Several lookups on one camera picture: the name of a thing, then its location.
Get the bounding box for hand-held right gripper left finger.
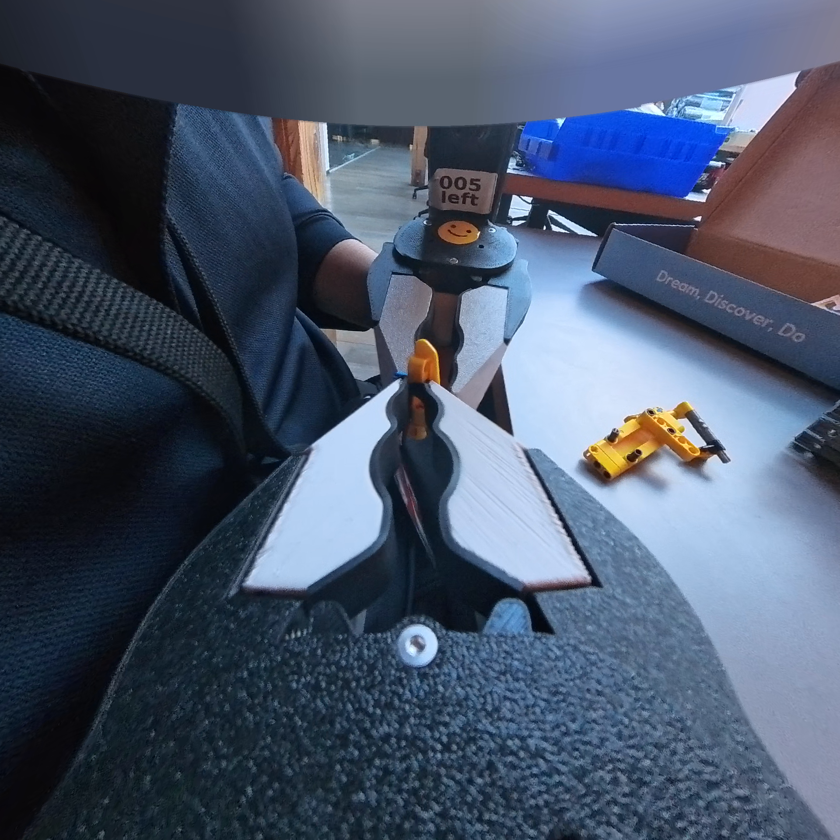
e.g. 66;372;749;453
243;382;406;618

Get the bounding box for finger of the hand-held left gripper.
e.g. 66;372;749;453
451;287;509;409
382;272;435;389

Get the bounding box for blue plastic bin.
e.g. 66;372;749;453
518;108;734;198

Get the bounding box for person's left forearm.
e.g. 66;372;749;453
314;238;383;330

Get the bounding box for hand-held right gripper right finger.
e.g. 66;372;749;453
427;384;597;618

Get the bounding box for person in navy shirt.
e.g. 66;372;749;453
0;66;382;821

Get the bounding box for brown wooden table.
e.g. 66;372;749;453
502;167;713;224

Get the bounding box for yellow brick part black pins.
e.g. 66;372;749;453
583;402;731;484

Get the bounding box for brown cardboard box grey flap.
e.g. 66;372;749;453
592;64;840;389

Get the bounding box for black shoulder strap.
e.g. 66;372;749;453
0;217;263;460

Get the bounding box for yellow striped toy brick assembly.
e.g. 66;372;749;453
394;338;441;442

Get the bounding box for yellow grey toy brick excavator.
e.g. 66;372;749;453
791;400;840;470

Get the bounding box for wooden pillar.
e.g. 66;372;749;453
271;118;329;204

